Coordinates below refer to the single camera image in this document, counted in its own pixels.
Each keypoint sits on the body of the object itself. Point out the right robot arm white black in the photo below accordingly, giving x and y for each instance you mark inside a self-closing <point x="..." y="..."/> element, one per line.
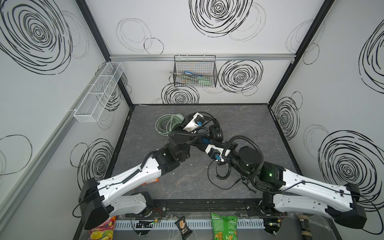
<point x="285" y="191"/>

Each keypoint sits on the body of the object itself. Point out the Fox's fruits candy bag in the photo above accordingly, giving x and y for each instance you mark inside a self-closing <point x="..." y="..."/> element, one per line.
<point x="105" y="231"/>

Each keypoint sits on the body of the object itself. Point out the green chips bag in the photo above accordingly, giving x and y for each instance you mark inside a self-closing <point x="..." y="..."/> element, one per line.
<point x="224" y="228"/>

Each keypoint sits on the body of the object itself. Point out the black wire wall basket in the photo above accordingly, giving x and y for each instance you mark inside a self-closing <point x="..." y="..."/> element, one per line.
<point x="205" y="68"/>

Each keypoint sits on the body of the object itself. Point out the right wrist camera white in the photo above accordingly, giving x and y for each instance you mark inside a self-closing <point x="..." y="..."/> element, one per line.
<point x="216" y="151"/>

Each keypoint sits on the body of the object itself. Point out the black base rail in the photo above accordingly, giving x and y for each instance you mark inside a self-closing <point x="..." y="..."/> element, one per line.
<point x="204" y="206"/>

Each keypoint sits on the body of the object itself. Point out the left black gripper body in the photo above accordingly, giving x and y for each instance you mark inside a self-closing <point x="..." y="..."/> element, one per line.
<point x="202" y="130"/>

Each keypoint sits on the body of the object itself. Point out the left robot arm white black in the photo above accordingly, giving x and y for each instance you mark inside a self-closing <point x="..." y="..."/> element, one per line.
<point x="101" y="200"/>

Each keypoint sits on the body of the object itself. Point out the white mesh wall shelf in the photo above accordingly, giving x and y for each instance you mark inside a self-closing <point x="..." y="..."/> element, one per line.
<point x="97" y="97"/>

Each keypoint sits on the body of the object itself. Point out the small dark snack packet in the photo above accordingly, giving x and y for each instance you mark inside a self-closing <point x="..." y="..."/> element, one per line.
<point x="182" y="226"/>

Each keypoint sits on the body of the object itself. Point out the black headphones with cable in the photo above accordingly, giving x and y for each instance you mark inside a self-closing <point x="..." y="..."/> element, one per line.
<point x="211" y="133"/>

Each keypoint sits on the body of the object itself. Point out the aluminium wall rail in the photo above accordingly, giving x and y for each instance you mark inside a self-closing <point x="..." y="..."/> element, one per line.
<point x="203" y="57"/>

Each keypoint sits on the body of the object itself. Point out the green blue items in basket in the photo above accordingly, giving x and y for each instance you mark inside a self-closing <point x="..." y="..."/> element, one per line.
<point x="195" y="80"/>

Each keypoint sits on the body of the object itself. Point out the orange snack bag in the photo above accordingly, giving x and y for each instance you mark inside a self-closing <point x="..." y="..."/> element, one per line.
<point x="151" y="181"/>

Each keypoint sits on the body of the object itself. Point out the mint green headphones with cable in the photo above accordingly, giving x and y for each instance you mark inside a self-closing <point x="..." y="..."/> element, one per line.
<point x="167" y="122"/>

